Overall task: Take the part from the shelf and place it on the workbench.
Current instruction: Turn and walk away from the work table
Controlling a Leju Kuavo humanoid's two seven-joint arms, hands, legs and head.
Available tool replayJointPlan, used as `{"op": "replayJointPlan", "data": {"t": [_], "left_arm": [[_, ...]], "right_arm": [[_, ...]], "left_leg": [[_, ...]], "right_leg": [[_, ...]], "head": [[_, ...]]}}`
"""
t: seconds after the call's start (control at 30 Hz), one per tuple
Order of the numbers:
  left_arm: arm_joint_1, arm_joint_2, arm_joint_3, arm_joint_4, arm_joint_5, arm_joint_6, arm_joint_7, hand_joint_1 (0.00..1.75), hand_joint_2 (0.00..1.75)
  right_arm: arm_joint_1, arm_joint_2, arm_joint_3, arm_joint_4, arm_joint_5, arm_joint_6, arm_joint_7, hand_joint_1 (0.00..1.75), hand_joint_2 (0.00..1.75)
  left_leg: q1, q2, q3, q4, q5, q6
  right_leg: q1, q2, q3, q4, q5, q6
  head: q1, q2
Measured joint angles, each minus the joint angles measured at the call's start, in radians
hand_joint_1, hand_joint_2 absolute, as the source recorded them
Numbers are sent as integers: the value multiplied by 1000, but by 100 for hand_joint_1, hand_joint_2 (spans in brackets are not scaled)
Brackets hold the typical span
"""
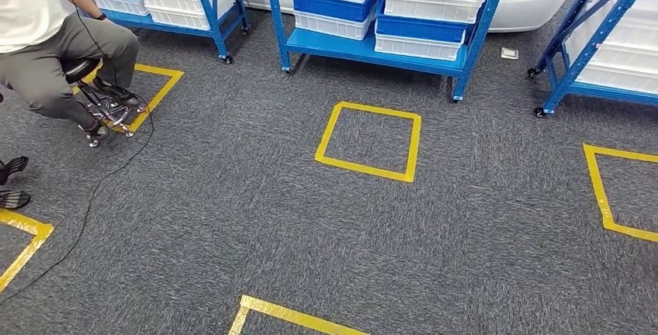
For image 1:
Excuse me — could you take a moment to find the black humanoid robot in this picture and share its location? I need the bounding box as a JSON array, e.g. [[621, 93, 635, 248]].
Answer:
[[0, 155, 32, 211]]

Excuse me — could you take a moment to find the blue metal shelf rack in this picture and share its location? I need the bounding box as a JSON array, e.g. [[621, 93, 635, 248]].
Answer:
[[67, 0, 251, 65], [526, 0, 658, 119], [261, 0, 515, 103]]

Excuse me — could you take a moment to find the black floor cable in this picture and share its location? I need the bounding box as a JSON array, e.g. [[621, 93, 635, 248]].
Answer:
[[0, 0, 156, 306]]

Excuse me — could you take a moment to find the black round stool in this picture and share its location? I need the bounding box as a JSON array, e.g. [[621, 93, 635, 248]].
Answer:
[[61, 57, 148, 149]]

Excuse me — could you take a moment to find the yellow floor tape square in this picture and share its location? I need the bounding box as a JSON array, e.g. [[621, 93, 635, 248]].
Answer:
[[228, 295, 371, 335], [0, 209, 55, 294], [583, 143, 658, 243], [314, 101, 423, 184], [71, 63, 185, 137]]

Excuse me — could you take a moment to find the person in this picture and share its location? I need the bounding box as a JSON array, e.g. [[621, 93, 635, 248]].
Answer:
[[0, 0, 146, 143]]

